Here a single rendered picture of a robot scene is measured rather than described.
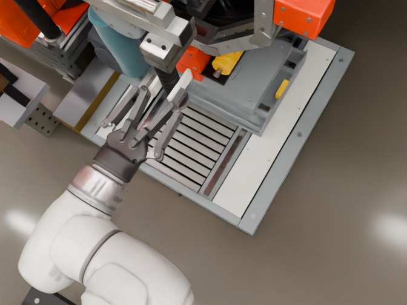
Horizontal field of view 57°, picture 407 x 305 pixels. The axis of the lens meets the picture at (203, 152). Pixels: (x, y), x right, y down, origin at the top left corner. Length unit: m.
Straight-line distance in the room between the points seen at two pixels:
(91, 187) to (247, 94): 0.84
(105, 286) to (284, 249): 0.96
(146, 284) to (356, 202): 1.07
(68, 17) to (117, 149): 1.05
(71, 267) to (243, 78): 0.96
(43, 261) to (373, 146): 1.27
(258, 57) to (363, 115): 0.49
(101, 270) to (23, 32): 0.84
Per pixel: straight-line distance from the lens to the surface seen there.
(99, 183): 0.64
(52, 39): 0.94
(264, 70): 1.41
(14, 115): 1.31
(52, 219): 0.65
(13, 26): 1.24
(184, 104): 0.77
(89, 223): 0.63
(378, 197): 1.55
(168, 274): 0.59
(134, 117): 0.69
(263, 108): 1.39
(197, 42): 1.01
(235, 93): 1.37
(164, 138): 0.66
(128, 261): 0.59
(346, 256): 1.49
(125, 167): 0.65
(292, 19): 0.75
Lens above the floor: 1.45
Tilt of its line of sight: 71 degrees down
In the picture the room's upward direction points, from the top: 22 degrees counter-clockwise
